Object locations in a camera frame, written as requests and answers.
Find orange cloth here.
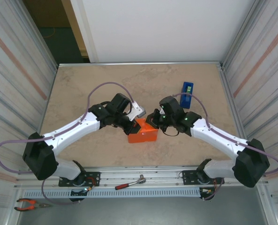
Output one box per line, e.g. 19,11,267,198
127,118,158,144

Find blue tape dispenser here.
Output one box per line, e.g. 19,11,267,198
180,81,195,109

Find aluminium table edge profile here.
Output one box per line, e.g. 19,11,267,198
58,61,224,69

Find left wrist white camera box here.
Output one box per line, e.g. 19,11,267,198
128,100,146,122

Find right gripper black cable loop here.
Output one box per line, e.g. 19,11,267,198
162,127,180,137

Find long aluminium mounting rail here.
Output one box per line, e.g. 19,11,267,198
14,166,270,188

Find red-handled ratchet wrench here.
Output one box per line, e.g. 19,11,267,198
114,174,147,190

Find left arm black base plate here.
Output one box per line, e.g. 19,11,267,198
58,171,101,188

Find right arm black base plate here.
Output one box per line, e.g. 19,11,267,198
182,169,225,186

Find grey slotted cable duct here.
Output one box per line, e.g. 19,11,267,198
23,187,202,199

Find aluminium side frame profile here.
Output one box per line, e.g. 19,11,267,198
217,62,255,167

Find beige door frame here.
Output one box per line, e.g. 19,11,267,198
60,0,89,57

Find orange cord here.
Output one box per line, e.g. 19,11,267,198
43,27,60,39

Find orange-handled pliers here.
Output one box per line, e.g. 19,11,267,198
14,198,52,212

